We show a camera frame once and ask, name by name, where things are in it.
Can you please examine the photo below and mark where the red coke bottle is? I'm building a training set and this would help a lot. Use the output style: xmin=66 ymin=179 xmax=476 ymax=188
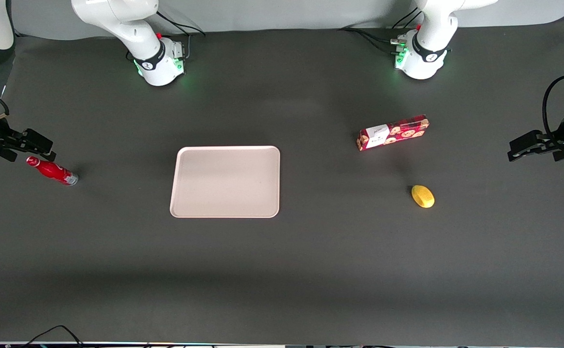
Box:
xmin=26 ymin=156 xmax=79 ymax=187

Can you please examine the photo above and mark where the pale pink plastic tray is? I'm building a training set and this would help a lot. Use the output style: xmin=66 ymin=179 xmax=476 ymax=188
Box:
xmin=170 ymin=145 xmax=281 ymax=218

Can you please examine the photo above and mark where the yellow lemon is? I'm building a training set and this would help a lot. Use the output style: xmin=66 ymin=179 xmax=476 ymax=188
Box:
xmin=411 ymin=184 xmax=435 ymax=209

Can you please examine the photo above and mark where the red cookie box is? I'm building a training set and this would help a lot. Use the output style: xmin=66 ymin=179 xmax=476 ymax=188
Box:
xmin=357 ymin=114 xmax=430 ymax=152

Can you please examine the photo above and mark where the dark grey table mat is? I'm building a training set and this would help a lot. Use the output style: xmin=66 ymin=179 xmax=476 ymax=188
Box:
xmin=0 ymin=17 xmax=564 ymax=347

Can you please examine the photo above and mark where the black table edge cable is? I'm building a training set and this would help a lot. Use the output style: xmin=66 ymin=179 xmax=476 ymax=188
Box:
xmin=21 ymin=325 xmax=85 ymax=348

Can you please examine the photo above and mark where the black right base cable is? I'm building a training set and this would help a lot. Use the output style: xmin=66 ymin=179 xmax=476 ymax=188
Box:
xmin=155 ymin=10 xmax=207 ymax=61

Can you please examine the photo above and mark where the black base cable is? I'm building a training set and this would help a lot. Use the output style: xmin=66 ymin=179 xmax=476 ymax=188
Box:
xmin=155 ymin=10 xmax=207 ymax=61
xmin=339 ymin=7 xmax=421 ymax=55

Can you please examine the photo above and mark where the black left base cable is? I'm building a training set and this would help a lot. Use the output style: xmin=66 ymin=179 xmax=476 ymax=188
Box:
xmin=339 ymin=7 xmax=421 ymax=55

